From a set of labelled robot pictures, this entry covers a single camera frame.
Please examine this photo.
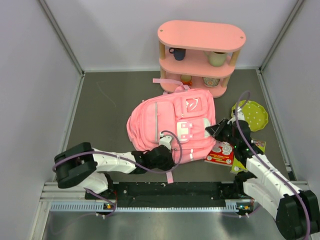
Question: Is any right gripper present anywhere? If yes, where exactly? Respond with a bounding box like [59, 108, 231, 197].
[207, 117, 239, 148]

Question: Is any pink student backpack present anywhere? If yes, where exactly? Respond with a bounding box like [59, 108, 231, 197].
[126, 77, 217, 184]

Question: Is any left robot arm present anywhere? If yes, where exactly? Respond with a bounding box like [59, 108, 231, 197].
[53, 142, 175, 199]

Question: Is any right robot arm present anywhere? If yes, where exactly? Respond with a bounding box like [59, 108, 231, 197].
[205, 118, 320, 240]

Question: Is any red cartoon book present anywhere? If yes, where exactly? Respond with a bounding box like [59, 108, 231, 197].
[204, 141, 234, 167]

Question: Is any green cartoon book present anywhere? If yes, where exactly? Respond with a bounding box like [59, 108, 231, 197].
[230, 138, 266, 175]

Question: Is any green polka dot plate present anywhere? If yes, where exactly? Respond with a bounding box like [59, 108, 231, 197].
[238, 100, 269, 132]

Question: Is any patterned flower-shaped bowl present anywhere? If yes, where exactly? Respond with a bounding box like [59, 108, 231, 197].
[202, 77, 221, 88]

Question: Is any orange cup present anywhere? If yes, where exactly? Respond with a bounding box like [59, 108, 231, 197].
[180, 74, 193, 86]

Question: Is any beige ceramic mug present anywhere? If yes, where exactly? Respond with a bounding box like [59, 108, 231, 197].
[204, 51, 228, 67]

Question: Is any pink three-tier wooden shelf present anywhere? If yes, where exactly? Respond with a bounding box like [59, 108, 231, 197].
[157, 20, 246, 98]

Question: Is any dark blue mug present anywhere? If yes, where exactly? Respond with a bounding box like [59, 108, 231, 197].
[168, 47, 186, 61]

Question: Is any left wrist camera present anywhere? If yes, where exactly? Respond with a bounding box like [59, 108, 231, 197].
[158, 133, 173, 151]

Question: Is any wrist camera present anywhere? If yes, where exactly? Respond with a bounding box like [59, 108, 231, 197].
[229, 110, 246, 123]
[158, 133, 173, 151]

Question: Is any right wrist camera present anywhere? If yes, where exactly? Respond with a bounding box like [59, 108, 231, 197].
[229, 110, 246, 123]

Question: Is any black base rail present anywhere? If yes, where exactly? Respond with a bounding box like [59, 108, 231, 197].
[100, 181, 242, 207]

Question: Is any white cable duct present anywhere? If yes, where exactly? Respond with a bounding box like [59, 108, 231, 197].
[49, 199, 253, 213]

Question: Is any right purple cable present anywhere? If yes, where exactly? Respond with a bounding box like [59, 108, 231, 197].
[234, 90, 312, 240]

